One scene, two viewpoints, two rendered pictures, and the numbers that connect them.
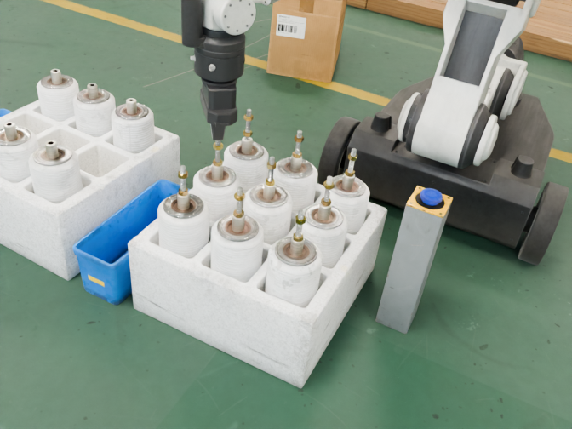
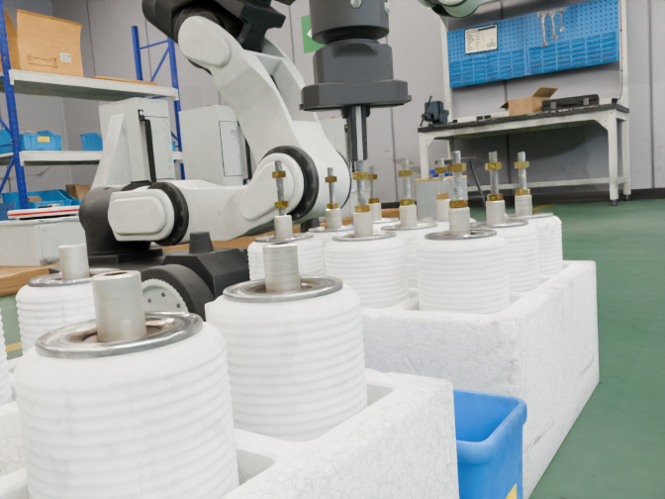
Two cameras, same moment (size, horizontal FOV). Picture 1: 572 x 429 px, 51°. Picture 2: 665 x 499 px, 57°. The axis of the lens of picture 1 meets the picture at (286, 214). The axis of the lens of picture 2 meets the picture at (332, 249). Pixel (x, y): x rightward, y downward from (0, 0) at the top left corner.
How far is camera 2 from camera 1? 1.39 m
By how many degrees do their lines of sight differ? 78
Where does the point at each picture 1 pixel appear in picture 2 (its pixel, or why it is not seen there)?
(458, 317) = not seen: hidden behind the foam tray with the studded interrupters
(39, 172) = (352, 310)
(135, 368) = not seen: outside the picture
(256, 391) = (627, 403)
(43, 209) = (427, 397)
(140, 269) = (524, 370)
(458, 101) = (318, 139)
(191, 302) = (555, 364)
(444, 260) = not seen: hidden behind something
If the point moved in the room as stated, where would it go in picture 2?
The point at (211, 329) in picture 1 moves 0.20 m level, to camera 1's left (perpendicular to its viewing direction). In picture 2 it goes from (567, 394) to (613, 474)
